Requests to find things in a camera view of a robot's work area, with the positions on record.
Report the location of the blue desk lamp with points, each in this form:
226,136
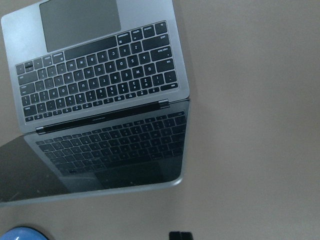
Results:
23,233

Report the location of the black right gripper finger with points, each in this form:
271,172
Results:
175,235

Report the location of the grey laptop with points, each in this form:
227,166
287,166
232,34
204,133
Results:
102,99

